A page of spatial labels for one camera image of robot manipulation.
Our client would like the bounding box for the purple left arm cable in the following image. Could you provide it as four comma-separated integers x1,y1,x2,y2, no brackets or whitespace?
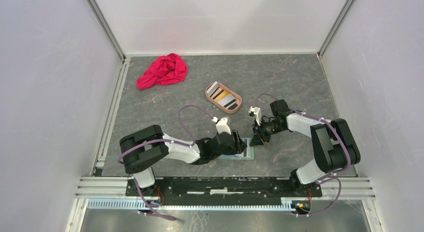
117,104,218,222

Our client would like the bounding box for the white slotted cable duct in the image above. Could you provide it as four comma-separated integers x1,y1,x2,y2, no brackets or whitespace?
87,198,308,212

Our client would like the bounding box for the gold striped card in tray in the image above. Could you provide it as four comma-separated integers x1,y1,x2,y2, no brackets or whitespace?
212,89,231,103

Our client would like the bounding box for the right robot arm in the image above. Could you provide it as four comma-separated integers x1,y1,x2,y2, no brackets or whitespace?
248,99,361,196

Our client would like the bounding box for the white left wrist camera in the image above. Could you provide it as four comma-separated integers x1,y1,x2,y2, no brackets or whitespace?
211,116,232,135

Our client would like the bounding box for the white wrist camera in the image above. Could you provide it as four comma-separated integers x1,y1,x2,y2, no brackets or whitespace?
248,106,262,126
211,116,232,135

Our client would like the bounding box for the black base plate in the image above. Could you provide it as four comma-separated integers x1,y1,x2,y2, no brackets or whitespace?
141,176,323,206

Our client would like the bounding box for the pink oval tray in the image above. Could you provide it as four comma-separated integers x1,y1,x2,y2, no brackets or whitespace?
204,82,243,114

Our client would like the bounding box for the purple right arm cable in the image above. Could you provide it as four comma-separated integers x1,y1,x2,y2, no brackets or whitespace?
253,93,352,218

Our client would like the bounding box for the green card holder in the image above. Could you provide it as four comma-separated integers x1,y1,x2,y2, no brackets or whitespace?
218,137,254,160

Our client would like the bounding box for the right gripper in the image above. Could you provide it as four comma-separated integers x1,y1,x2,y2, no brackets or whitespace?
248,117,284,147

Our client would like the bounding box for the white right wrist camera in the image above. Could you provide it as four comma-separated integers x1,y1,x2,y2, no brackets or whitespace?
248,106,262,126

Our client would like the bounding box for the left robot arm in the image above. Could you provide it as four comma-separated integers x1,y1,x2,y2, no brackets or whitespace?
118,125,248,196

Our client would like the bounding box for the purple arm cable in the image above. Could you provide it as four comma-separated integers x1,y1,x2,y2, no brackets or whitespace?
253,93,352,218
117,104,218,222

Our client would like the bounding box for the stack of silver cards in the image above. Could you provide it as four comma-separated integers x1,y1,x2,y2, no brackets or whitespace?
205,81,220,97

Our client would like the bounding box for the red crumpled cloth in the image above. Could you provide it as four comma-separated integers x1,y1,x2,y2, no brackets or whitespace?
135,53,188,90

